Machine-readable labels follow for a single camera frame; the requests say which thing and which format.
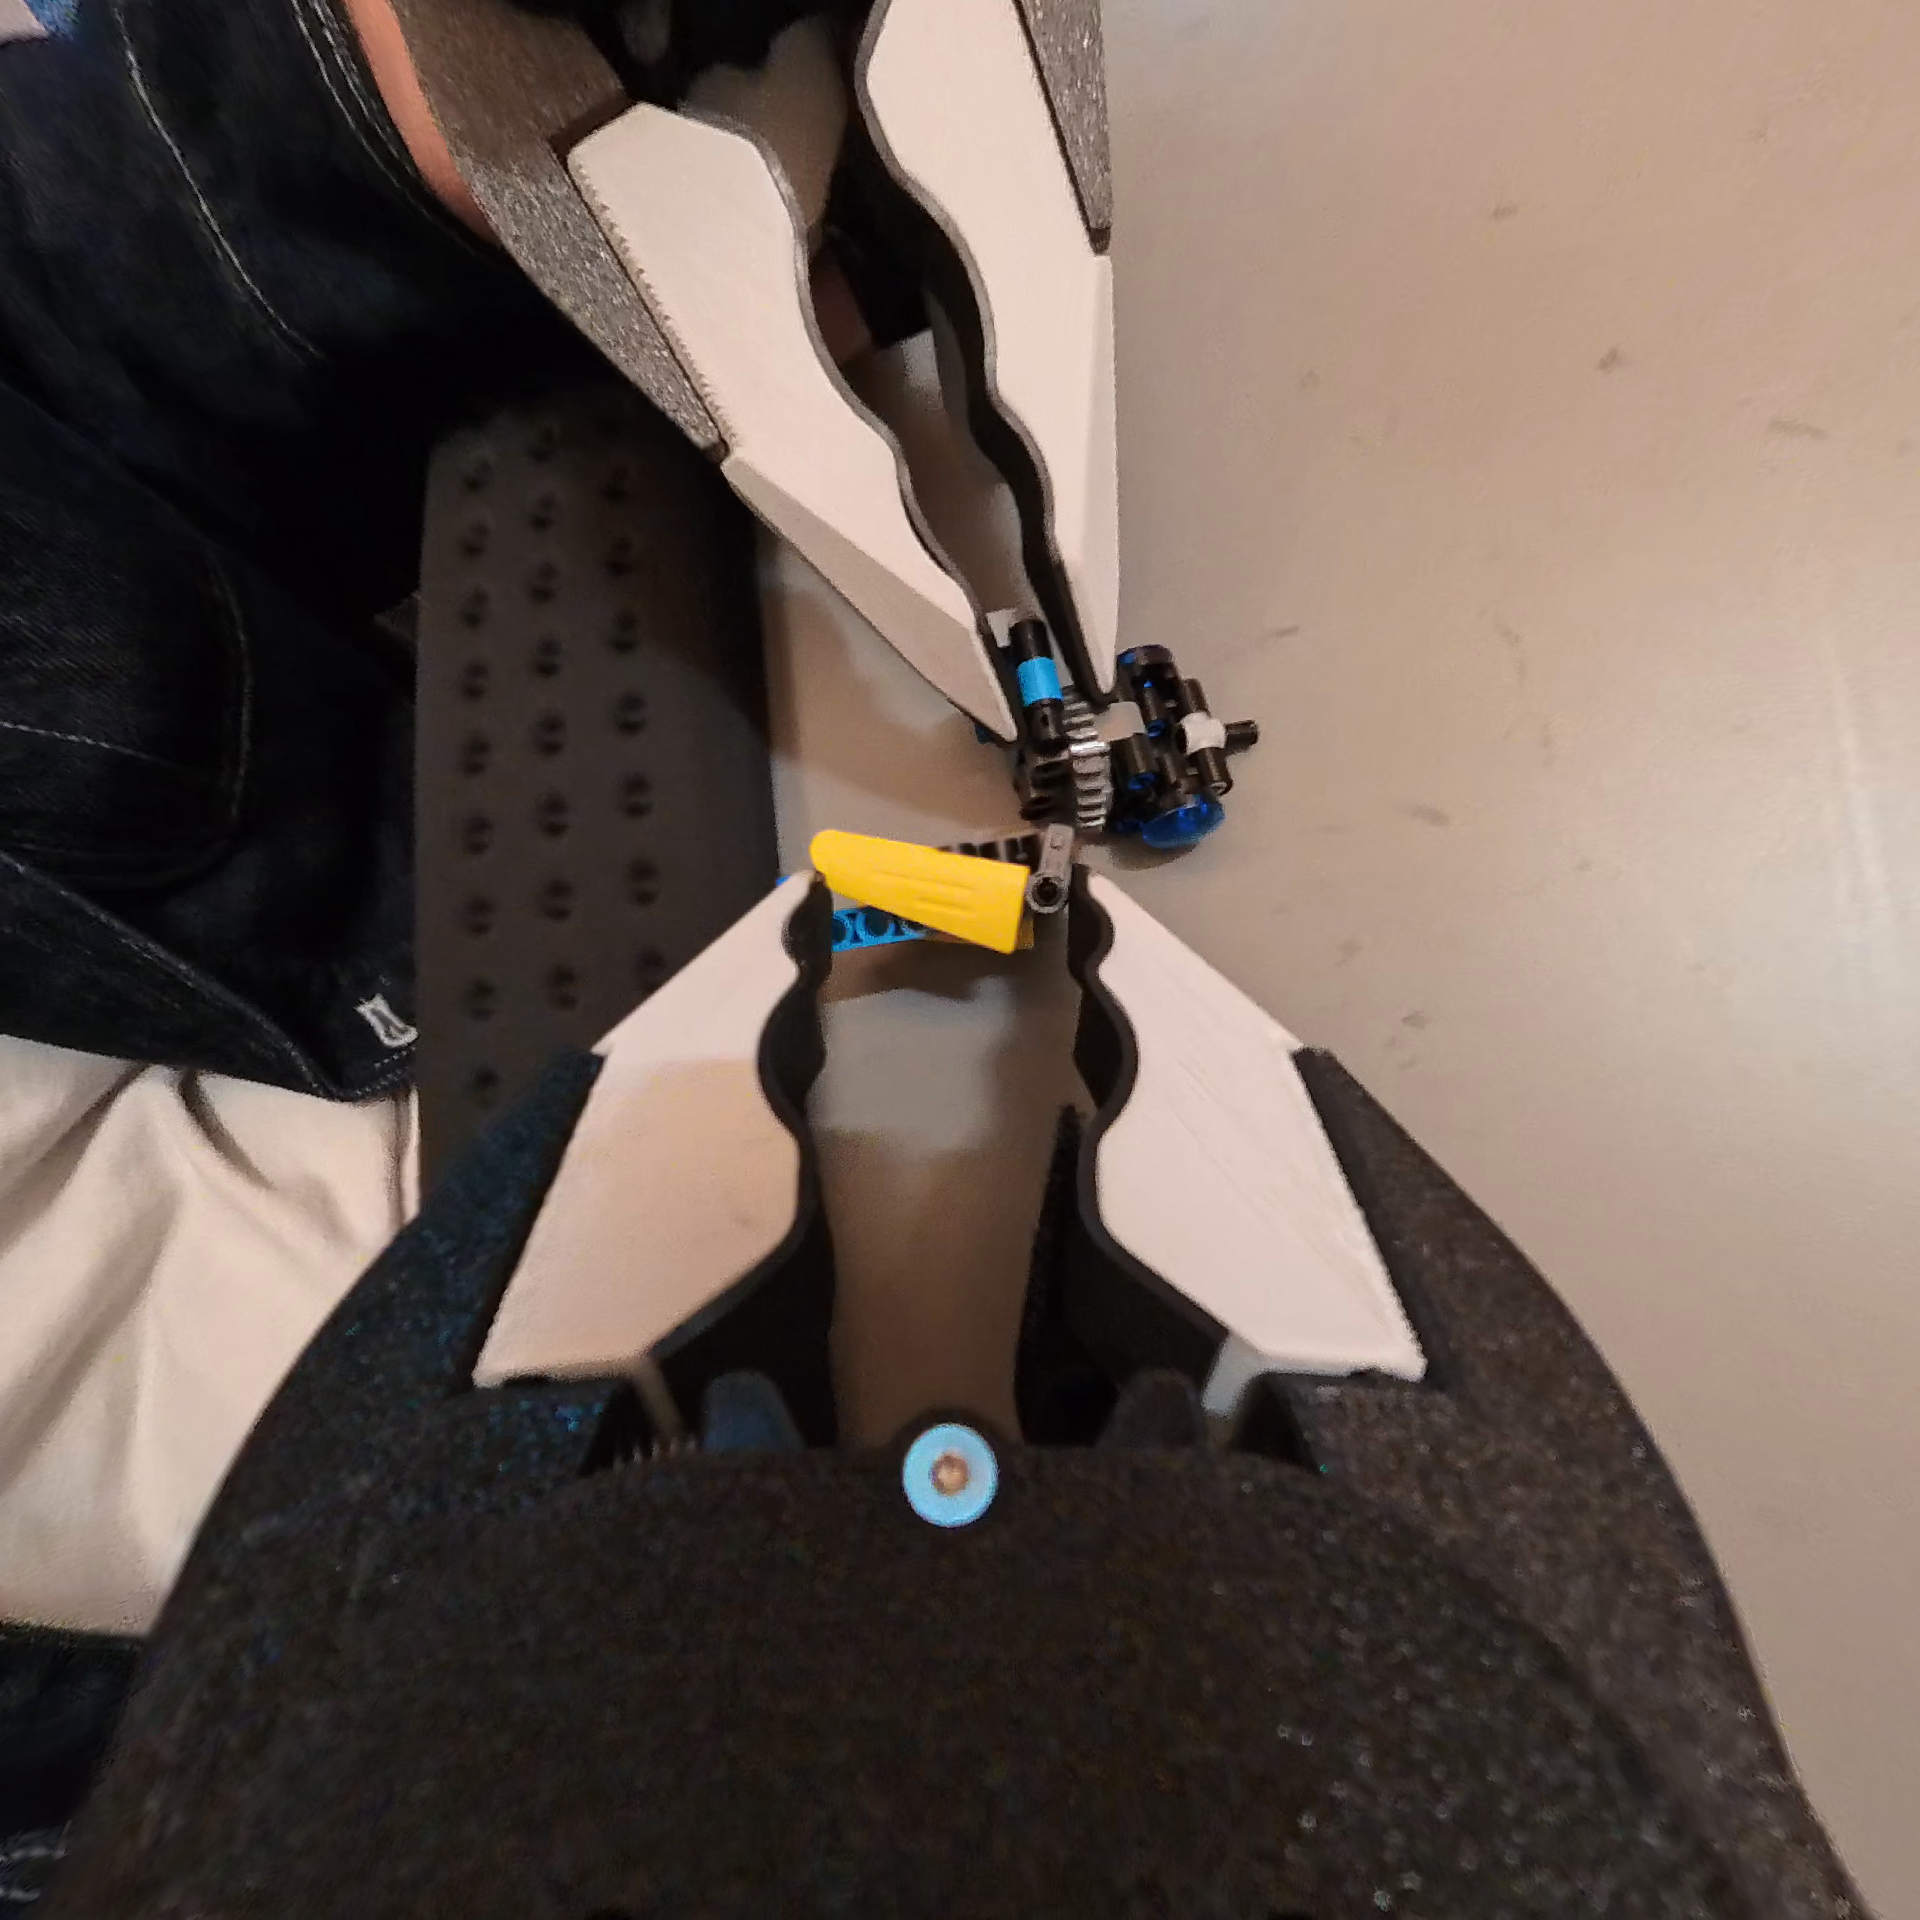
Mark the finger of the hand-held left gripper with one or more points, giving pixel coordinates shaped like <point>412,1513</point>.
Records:
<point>736,301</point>
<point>1037,226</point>

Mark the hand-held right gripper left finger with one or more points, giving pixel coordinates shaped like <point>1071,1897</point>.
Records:
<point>643,1198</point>

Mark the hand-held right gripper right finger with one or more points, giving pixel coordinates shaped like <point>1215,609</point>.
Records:
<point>1245,1198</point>

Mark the yellow blue brick assembly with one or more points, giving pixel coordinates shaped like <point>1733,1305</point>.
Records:
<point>933,886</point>

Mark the black blue domed brick assembly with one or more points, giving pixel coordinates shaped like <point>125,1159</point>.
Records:
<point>1140,747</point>

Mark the person's left forearm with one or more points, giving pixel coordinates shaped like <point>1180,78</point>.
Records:
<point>428,75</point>

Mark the grey desk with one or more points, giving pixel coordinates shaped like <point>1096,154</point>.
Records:
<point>1500,747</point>

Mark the black dimpled foam mat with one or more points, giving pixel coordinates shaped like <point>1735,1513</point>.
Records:
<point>569,747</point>

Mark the white garment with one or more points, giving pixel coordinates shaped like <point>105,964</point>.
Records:
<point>151,1319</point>

